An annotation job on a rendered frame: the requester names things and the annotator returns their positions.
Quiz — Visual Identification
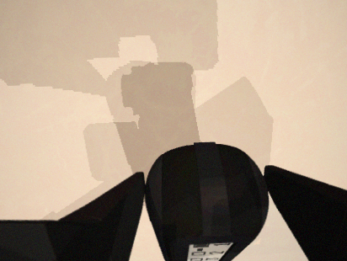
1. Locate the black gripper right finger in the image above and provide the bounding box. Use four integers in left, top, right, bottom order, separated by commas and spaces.
264, 165, 347, 261

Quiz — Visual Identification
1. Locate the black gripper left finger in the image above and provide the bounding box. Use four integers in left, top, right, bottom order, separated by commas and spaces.
0, 172, 145, 261

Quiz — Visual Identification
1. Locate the dark grey switch panel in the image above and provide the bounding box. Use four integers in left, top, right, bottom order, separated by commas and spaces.
144, 141, 269, 261

